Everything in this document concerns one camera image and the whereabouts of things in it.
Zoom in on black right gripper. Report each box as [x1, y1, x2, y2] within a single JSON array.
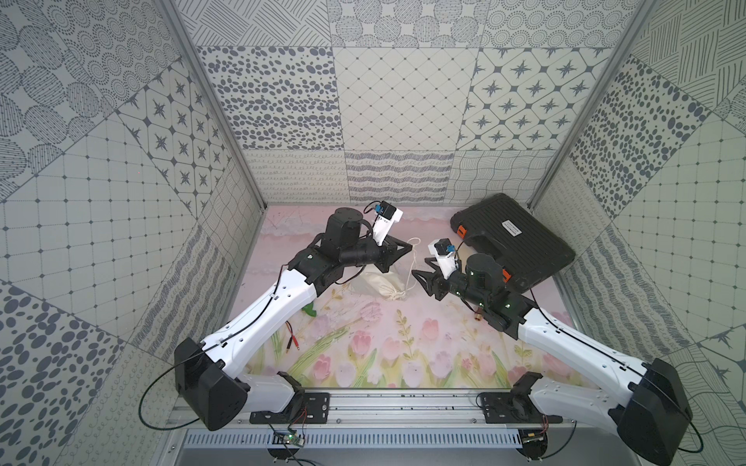
[[411, 256, 487, 310]]

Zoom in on white cloth drawstring bag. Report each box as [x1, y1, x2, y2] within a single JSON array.
[[351, 267, 407, 301]]

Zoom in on white bag drawstring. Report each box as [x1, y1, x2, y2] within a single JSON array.
[[402, 237, 422, 298]]

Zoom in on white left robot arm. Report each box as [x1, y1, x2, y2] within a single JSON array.
[[174, 201, 412, 431]]

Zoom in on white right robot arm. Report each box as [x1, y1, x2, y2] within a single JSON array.
[[412, 252, 693, 465]]

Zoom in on black plastic tool case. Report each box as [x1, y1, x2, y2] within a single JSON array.
[[450, 193, 575, 293]]

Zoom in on red black alligator clip leads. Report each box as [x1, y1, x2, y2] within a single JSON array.
[[286, 328, 300, 353]]

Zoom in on green circuit board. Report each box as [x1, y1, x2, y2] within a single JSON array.
[[277, 430, 306, 449]]

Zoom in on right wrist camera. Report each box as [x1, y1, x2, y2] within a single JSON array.
[[429, 238, 460, 279]]

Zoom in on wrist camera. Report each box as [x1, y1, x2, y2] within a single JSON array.
[[429, 238, 460, 279], [372, 201, 403, 247]]

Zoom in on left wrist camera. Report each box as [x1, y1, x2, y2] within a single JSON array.
[[372, 201, 403, 247]]

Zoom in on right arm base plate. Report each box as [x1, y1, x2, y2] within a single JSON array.
[[475, 391, 563, 424]]

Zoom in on aluminium front rail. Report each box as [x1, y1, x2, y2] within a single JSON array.
[[165, 387, 601, 431]]

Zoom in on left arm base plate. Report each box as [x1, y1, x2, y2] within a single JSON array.
[[250, 392, 331, 425]]

